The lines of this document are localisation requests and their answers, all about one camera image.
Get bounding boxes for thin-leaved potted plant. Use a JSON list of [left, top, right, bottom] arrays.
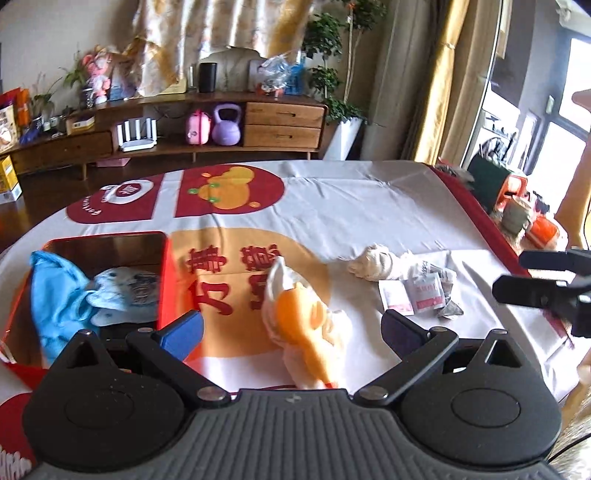
[[30, 71, 63, 130]]

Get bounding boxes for blue box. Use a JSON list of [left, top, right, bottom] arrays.
[[286, 65, 305, 95]]

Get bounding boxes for white router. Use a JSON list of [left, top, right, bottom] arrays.
[[116, 117, 158, 153]]

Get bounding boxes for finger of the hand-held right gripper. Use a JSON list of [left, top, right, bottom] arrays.
[[518, 248, 591, 274], [492, 274, 591, 319]]

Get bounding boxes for pink toy case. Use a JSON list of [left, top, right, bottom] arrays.
[[185, 110, 212, 146]]

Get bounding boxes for wooden television cabinet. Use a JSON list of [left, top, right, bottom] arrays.
[[0, 90, 328, 178]]

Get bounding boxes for printed white red tablecloth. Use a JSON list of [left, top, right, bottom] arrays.
[[0, 159, 578, 467]]

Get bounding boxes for yellow curtain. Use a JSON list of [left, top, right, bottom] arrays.
[[411, 0, 504, 167]]

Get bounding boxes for white planter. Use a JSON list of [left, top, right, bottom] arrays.
[[323, 116, 365, 161]]

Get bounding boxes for dark green utensil holder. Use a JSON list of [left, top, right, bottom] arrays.
[[466, 154, 513, 213]]

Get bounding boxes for tall potted tree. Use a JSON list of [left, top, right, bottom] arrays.
[[302, 0, 389, 125]]

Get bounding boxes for tall orange box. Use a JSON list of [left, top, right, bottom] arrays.
[[16, 88, 31, 127]]

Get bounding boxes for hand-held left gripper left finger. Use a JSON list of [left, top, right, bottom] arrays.
[[69, 310, 232, 409]]

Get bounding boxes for plastic bag of toys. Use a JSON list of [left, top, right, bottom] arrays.
[[255, 54, 294, 95]]

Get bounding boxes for grey triangular packet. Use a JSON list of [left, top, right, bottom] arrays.
[[436, 300, 465, 320]]

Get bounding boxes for green mug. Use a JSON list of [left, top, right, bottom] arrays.
[[501, 196, 532, 236]]

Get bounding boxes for orange plastic holder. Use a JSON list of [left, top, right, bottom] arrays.
[[496, 174, 529, 208]]

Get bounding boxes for small potted green plant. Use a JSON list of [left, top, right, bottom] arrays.
[[60, 53, 93, 109]]

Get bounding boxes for standing air conditioner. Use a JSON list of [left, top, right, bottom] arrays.
[[360, 0, 437, 160]]

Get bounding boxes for purple kettlebell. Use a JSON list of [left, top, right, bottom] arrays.
[[211, 104, 242, 145]]

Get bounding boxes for black cylinder speaker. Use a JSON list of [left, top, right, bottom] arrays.
[[198, 61, 218, 93]]

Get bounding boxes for blue cloth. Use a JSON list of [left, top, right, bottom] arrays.
[[30, 251, 100, 365]]

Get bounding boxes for crumpled printed paper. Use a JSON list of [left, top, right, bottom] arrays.
[[416, 261, 458, 296]]

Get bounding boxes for white gauze roll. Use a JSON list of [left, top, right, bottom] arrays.
[[346, 244, 414, 281]]

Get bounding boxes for floral cover sheet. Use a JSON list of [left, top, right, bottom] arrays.
[[122, 0, 315, 97]]

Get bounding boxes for orange container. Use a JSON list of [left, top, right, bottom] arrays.
[[526, 215, 561, 250]]

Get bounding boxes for pink doll figure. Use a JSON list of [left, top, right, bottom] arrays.
[[83, 45, 116, 104]]

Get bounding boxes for light blue printed face mask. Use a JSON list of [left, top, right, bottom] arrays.
[[88, 267, 162, 326]]

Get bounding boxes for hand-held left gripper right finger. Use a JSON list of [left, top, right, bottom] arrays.
[[353, 308, 532, 408]]

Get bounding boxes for white orange cereal box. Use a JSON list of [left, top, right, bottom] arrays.
[[0, 104, 19, 153]]

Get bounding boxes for red tin box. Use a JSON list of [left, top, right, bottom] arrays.
[[0, 231, 174, 370]]

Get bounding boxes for yellow carton box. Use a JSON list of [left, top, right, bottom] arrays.
[[0, 154, 23, 204]]

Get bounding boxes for light wooden chair back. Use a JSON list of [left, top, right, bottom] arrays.
[[554, 90, 591, 250]]

